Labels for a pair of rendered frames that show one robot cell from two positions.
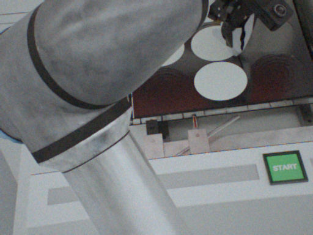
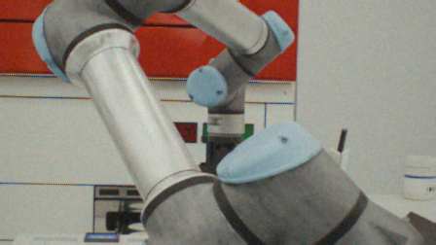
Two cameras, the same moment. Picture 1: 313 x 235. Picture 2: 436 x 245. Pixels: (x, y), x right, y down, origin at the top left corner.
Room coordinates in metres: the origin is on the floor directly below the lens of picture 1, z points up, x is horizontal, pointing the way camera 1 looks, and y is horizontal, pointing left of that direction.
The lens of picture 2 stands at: (-0.89, 0.06, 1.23)
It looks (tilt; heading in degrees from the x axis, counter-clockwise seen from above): 3 degrees down; 353
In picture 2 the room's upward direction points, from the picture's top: 2 degrees clockwise
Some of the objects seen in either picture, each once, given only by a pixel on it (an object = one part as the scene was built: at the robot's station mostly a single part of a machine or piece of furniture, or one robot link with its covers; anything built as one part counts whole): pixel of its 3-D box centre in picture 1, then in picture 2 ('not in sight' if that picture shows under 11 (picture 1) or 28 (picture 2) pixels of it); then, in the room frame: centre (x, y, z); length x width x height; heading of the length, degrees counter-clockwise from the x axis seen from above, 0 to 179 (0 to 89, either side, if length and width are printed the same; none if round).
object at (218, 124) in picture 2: not in sight; (225, 124); (0.85, -0.16, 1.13); 0.08 x 0.08 x 0.05
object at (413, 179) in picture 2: not in sight; (419, 177); (1.02, -0.63, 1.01); 0.07 x 0.07 x 0.10
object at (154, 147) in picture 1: (154, 156); not in sight; (0.63, 0.02, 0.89); 0.08 x 0.03 x 0.03; 179
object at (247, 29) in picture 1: (235, 29); not in sight; (0.86, -0.17, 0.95); 0.06 x 0.03 x 0.09; 41
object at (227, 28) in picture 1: (231, 26); not in sight; (0.82, -0.16, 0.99); 0.05 x 0.02 x 0.09; 131
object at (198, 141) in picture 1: (199, 150); not in sight; (0.62, -0.06, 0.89); 0.08 x 0.03 x 0.03; 179
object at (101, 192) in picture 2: not in sight; (191, 193); (1.10, -0.12, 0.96); 0.44 x 0.01 x 0.02; 89
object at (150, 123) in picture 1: (152, 130); not in sight; (0.69, 0.01, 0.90); 0.04 x 0.02 x 0.03; 179
